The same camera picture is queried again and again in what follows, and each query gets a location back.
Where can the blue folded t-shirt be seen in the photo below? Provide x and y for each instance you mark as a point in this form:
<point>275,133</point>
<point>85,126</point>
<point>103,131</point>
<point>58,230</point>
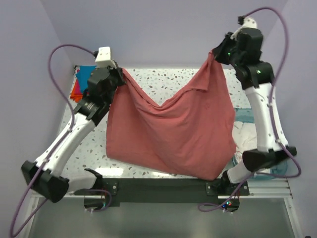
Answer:
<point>83,75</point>

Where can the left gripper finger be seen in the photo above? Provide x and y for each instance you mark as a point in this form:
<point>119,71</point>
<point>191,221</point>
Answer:
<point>120,71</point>
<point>119,81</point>

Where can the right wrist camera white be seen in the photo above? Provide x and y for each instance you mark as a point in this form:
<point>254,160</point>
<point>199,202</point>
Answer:
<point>245,22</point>

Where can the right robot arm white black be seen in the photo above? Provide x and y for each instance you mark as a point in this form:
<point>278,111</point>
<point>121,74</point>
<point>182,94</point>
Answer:
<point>272,146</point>

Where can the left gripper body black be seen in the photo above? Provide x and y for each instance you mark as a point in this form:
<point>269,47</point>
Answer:
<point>113,75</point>

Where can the magenta folded t-shirt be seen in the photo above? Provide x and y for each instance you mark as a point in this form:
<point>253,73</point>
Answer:
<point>76,89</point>

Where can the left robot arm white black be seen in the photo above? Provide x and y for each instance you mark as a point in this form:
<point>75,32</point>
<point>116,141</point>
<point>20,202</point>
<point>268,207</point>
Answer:
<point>44,174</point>

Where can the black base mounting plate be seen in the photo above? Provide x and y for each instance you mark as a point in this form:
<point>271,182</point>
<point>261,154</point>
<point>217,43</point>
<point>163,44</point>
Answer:
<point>156,190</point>

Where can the orange folded t-shirt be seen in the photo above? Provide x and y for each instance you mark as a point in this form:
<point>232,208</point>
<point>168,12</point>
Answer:
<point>76,98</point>

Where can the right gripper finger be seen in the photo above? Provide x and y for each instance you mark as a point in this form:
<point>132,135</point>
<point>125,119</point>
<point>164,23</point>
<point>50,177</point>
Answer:
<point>221,57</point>
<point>220,49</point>

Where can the white t-shirt in bin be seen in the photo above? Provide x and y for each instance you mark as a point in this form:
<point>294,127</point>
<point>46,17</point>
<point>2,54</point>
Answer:
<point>245,138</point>

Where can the aluminium rail frame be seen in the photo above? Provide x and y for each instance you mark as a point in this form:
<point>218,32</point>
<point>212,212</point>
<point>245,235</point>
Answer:
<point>275,188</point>

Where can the salmon pink t-shirt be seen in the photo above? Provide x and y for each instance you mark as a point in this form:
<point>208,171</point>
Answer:
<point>189,134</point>

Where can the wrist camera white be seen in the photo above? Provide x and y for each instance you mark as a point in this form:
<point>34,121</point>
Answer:
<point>245,22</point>
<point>104,58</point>

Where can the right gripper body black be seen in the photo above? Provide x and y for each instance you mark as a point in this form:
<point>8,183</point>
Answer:
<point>233,57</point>

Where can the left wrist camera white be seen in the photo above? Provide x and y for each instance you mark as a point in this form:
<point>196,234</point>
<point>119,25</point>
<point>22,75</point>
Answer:
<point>104,58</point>

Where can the teal transparent plastic bin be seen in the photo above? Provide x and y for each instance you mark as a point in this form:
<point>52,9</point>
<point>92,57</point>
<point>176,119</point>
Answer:
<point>246,115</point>

